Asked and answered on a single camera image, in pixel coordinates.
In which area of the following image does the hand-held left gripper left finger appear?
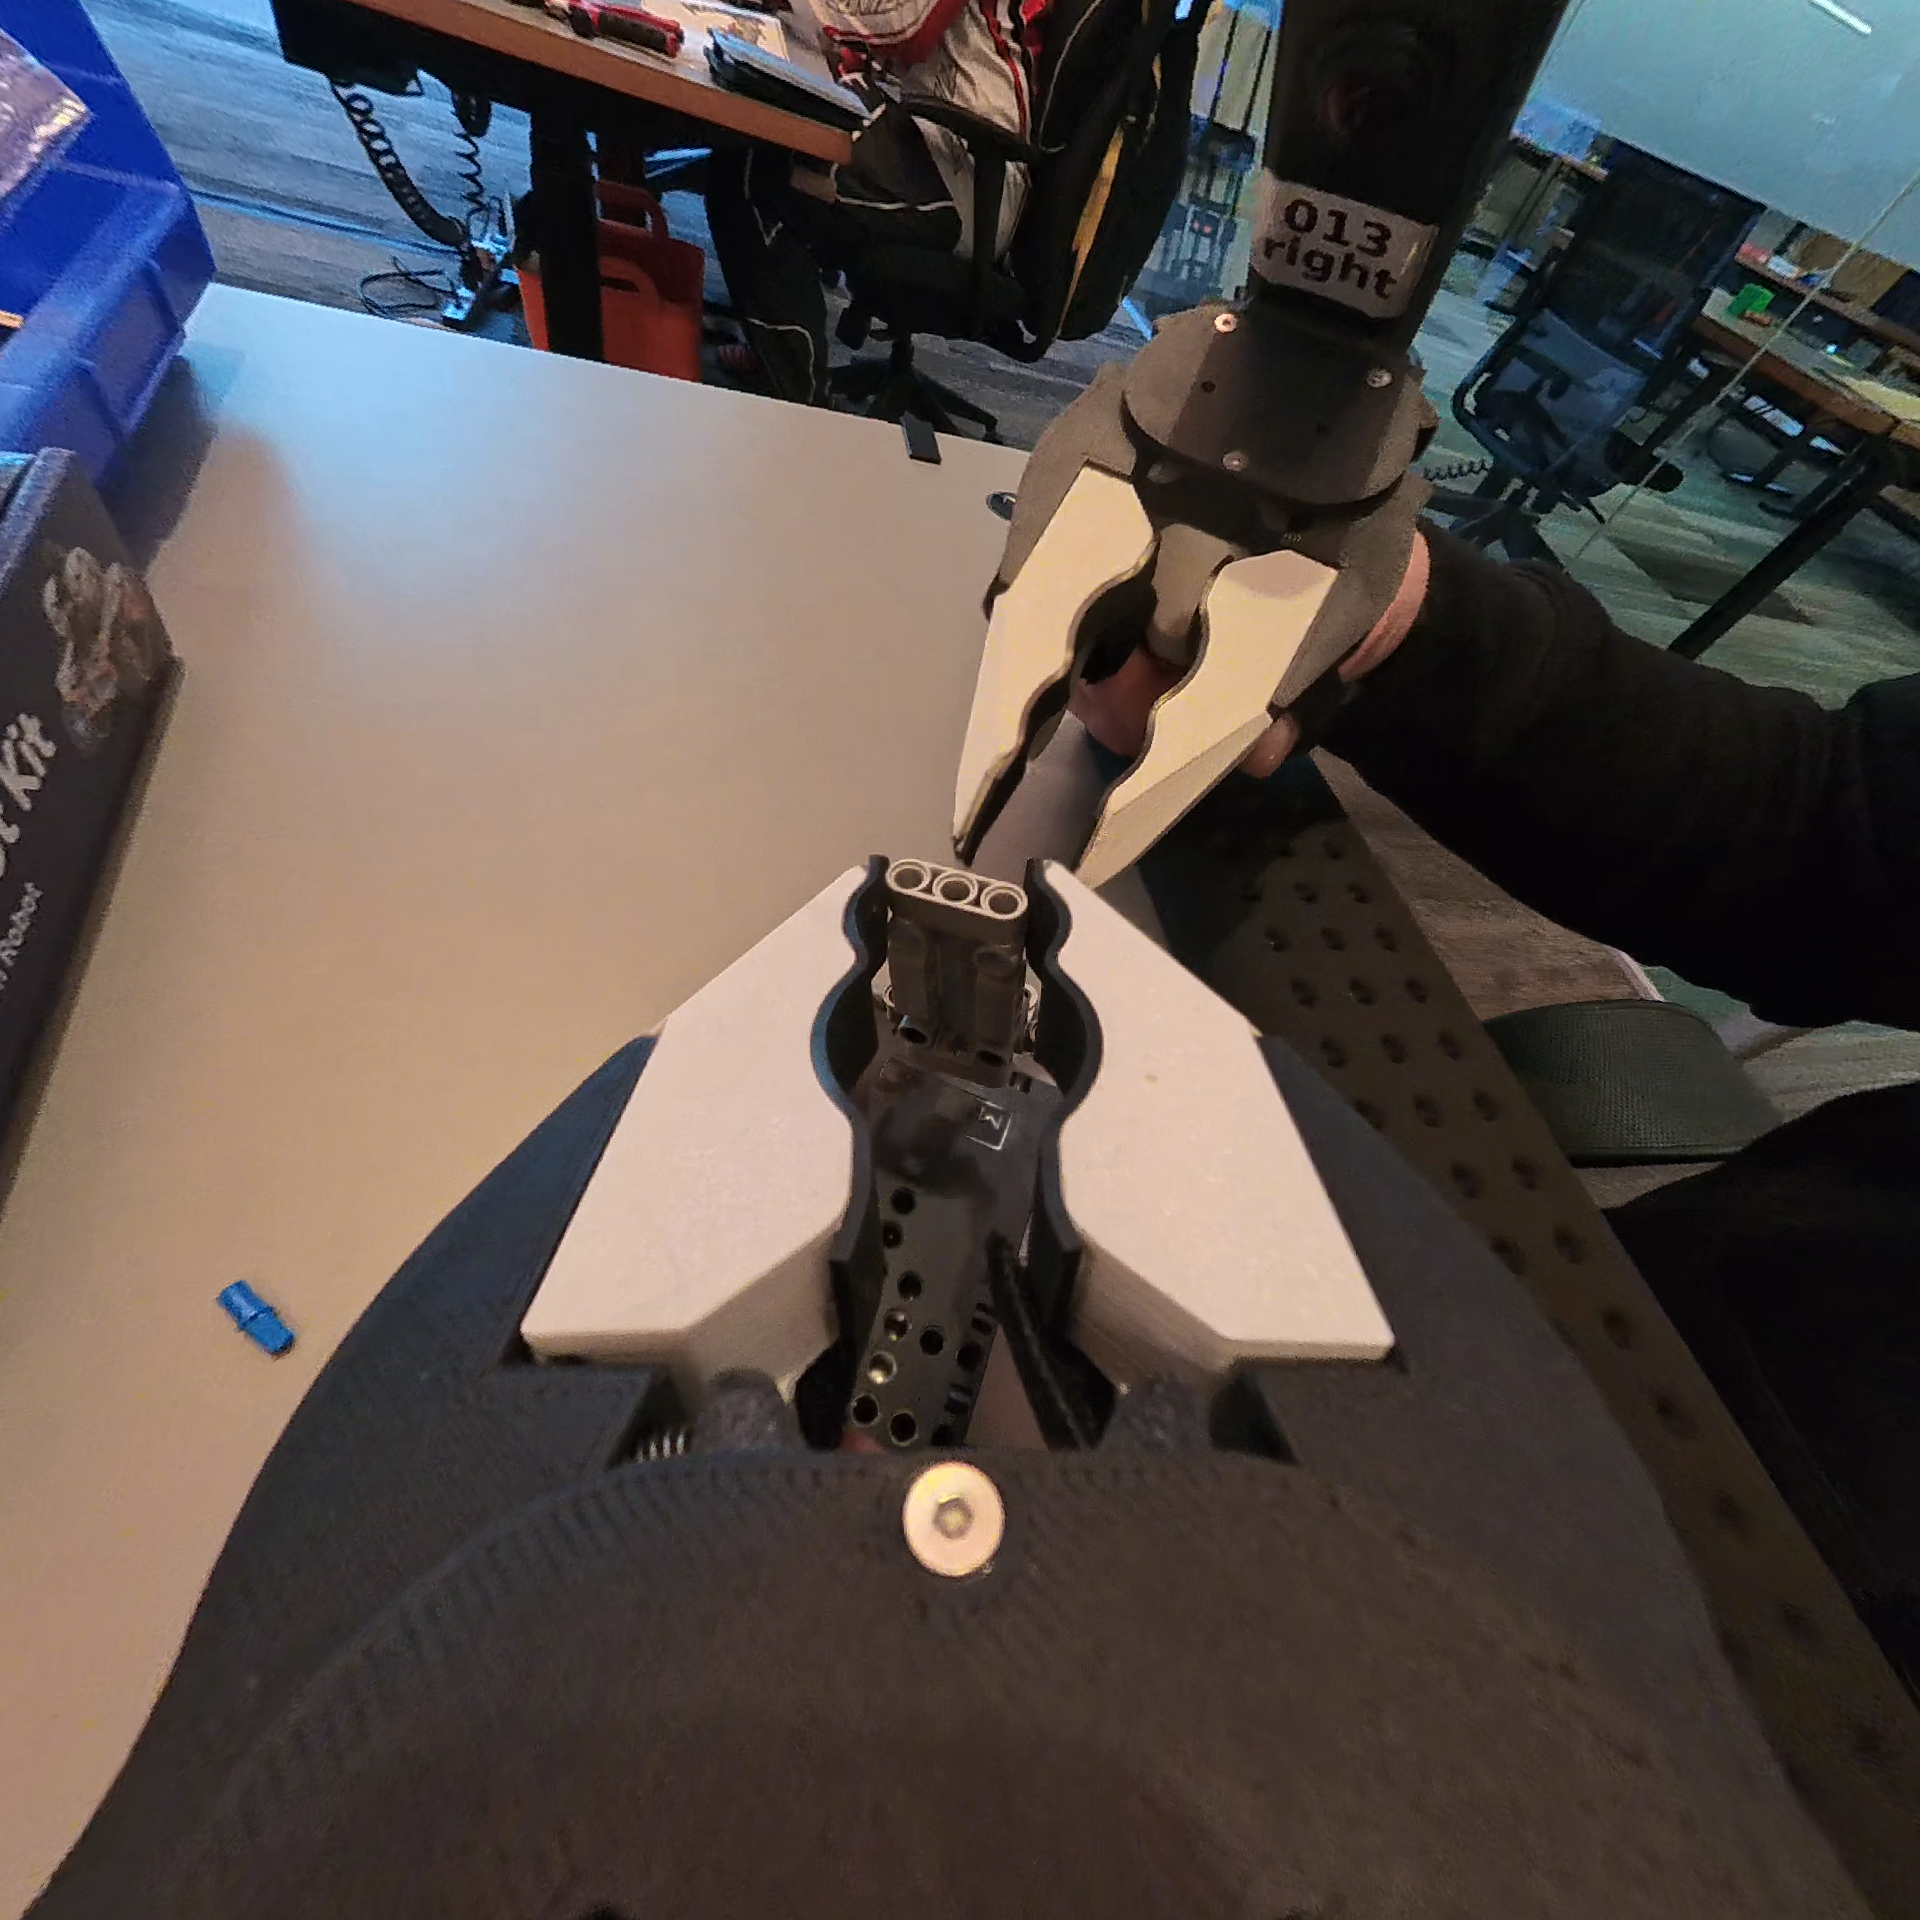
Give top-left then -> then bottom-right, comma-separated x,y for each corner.
518,860 -> 894,1448

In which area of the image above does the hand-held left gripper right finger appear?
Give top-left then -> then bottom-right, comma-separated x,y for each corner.
1031,860 -> 1400,1442

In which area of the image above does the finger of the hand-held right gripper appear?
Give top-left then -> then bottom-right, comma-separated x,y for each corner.
1073,548 -> 1351,893
950,466 -> 1168,876

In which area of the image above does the black perforated hub box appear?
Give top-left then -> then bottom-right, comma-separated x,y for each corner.
839,1049 -> 1079,1448

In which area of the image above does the grey panel assembly with connectors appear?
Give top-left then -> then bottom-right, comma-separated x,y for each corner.
882,857 -> 1045,1070

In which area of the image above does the person's right forearm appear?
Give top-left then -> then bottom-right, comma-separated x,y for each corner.
1305,526 -> 1920,1037

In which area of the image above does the person's right hand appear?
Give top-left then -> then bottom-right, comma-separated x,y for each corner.
1245,532 -> 1431,776

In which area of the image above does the black and yellow chair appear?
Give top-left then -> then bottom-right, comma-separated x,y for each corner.
831,0 -> 1209,436

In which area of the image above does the black mesh office chair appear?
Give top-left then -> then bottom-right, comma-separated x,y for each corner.
1446,142 -> 1771,564

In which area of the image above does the dark green chair seat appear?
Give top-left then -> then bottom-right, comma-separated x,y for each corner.
1485,996 -> 1782,1167

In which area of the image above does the orange bag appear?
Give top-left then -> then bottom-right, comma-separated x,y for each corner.
513,176 -> 705,383

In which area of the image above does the brown-edged work desk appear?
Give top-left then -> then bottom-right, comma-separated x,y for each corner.
273,0 -> 856,360

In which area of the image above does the dark blue robot kit box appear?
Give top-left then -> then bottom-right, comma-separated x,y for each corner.
0,447 -> 185,1157

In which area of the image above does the blue tagged parts bin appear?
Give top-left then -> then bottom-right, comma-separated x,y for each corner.
0,0 -> 219,454

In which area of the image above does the pile of clear plastic bags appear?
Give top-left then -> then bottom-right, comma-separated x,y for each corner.
0,28 -> 95,204

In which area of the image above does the red-handled tool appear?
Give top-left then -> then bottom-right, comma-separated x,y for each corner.
543,0 -> 687,58

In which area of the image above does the black coiled cable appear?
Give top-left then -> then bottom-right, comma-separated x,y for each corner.
334,74 -> 512,324

